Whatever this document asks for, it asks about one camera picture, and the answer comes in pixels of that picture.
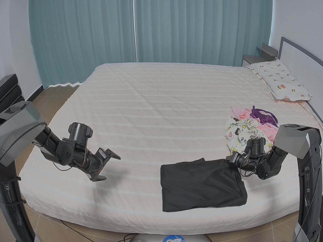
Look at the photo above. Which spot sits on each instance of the white printed pillow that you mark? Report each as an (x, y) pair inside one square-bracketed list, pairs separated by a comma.
[(281, 81)]

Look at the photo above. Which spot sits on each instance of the purple garment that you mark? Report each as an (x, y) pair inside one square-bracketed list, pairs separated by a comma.
[(265, 116)]

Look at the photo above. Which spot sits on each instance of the pink garment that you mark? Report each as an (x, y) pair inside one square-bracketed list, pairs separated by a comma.
[(268, 131)]

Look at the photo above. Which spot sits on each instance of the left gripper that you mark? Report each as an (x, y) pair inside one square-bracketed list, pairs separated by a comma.
[(97, 164)]

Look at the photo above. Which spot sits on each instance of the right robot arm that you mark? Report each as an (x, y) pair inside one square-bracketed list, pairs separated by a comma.
[(290, 140)]

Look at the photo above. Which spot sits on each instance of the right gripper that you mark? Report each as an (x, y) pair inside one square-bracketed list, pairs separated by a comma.
[(238, 160)]

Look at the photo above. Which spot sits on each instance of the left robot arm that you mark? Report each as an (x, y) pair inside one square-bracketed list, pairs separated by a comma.
[(22, 132)]

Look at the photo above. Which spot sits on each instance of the white printed garment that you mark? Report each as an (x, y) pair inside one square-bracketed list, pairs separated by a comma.
[(239, 132)]

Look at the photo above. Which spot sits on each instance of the grey bedside table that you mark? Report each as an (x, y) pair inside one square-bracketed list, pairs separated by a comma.
[(252, 59)]

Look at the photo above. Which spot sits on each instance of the bed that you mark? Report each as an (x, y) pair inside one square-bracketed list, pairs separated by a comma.
[(156, 104)]

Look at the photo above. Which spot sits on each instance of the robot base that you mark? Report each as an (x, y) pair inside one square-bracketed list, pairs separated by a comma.
[(171, 238)]

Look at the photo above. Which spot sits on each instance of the black T-shirt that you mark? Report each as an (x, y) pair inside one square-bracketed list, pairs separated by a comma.
[(201, 185)]

